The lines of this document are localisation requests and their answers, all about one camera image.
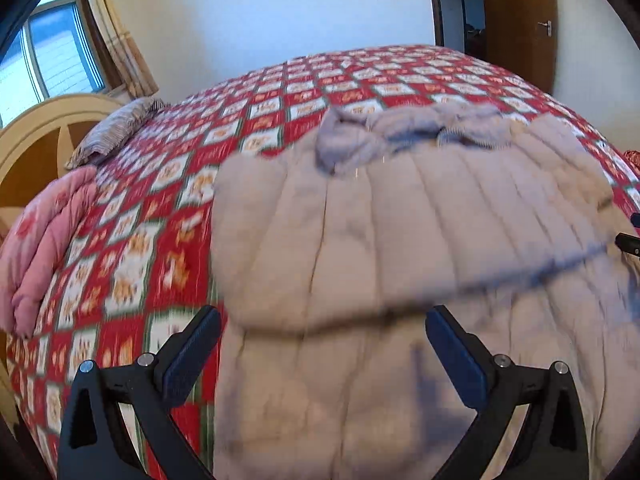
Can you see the lilac quilted puffer jacket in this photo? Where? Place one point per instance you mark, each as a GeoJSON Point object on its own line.
{"type": "Point", "coordinates": [380, 240]}

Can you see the dark wooden door frame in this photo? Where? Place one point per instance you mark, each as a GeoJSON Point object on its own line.
{"type": "Point", "coordinates": [440, 5]}

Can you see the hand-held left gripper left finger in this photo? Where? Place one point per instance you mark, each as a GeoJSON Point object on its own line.
{"type": "Point", "coordinates": [192, 355]}

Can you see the striped pillow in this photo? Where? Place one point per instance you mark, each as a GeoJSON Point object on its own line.
{"type": "Point", "coordinates": [112, 127]}

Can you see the window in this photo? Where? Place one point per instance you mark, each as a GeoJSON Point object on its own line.
{"type": "Point", "coordinates": [60, 55]}

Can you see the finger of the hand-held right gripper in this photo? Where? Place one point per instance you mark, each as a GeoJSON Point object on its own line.
{"type": "Point", "coordinates": [630, 245]}

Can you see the narrow beige patterned curtain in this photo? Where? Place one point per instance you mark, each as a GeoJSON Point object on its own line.
{"type": "Point", "coordinates": [122, 45]}

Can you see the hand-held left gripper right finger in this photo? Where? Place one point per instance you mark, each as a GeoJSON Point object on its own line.
{"type": "Point", "coordinates": [457, 355]}

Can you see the pink floral folded quilt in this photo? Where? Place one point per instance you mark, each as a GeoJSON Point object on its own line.
{"type": "Point", "coordinates": [40, 240]}

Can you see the cream and wood headboard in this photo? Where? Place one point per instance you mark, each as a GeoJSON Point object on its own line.
{"type": "Point", "coordinates": [40, 130]}

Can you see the brown wooden door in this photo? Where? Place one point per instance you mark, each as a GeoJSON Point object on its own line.
{"type": "Point", "coordinates": [520, 25]}

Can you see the red bag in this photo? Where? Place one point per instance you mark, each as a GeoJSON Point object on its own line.
{"type": "Point", "coordinates": [632, 160]}

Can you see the red checked bear-print bedspread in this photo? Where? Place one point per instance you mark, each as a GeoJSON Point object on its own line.
{"type": "Point", "coordinates": [165, 200]}

